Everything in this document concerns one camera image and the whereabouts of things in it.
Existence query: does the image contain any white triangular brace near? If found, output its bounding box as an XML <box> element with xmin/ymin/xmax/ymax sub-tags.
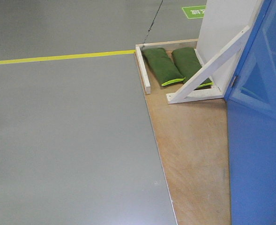
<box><xmin>166</xmin><ymin>25</ymin><xmax>250</xmax><ymax>104</ymax></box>

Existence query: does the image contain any green floor sign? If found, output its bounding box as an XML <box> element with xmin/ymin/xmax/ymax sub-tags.
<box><xmin>182</xmin><ymin>5</ymin><xmax>206</xmax><ymax>19</ymax></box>

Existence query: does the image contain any white wall panel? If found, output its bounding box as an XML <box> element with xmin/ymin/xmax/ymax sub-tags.
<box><xmin>196</xmin><ymin>0</ymin><xmax>263</xmax><ymax>99</ymax></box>

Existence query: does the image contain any blue door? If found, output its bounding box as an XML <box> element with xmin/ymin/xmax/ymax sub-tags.
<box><xmin>226</xmin><ymin>0</ymin><xmax>276</xmax><ymax>225</ymax></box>

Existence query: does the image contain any plywood base platform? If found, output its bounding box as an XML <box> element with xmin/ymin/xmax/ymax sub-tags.
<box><xmin>134</xmin><ymin>38</ymin><xmax>232</xmax><ymax>225</ymax></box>

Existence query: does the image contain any yellow floor tape line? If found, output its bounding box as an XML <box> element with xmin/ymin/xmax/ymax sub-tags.
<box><xmin>0</xmin><ymin>50</ymin><xmax>135</xmax><ymax>65</ymax></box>

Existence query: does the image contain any green sandbag left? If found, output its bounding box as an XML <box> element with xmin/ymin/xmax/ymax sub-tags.
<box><xmin>142</xmin><ymin>48</ymin><xmax>185</xmax><ymax>87</ymax></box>

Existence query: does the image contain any white edge batten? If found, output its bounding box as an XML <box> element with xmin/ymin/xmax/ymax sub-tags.
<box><xmin>135</xmin><ymin>44</ymin><xmax>151</xmax><ymax>94</ymax></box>
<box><xmin>135</xmin><ymin>39</ymin><xmax>198</xmax><ymax>51</ymax></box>

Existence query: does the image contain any green sandbag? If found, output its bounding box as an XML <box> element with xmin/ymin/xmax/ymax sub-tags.
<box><xmin>172</xmin><ymin>47</ymin><xmax>202</xmax><ymax>84</ymax></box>
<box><xmin>142</xmin><ymin>48</ymin><xmax>185</xmax><ymax>87</ymax></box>

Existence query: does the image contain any white edge batten left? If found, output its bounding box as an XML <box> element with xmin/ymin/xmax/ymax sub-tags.
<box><xmin>135</xmin><ymin>44</ymin><xmax>151</xmax><ymax>94</ymax></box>

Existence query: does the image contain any green sandbag right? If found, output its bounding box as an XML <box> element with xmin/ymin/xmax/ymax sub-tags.
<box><xmin>172</xmin><ymin>47</ymin><xmax>202</xmax><ymax>84</ymax></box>

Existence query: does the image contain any white edge batten far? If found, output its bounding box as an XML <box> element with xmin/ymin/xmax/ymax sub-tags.
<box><xmin>135</xmin><ymin>39</ymin><xmax>198</xmax><ymax>51</ymax></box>

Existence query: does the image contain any black tension cable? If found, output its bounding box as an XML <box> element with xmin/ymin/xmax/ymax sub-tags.
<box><xmin>142</xmin><ymin>0</ymin><xmax>164</xmax><ymax>45</ymax></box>

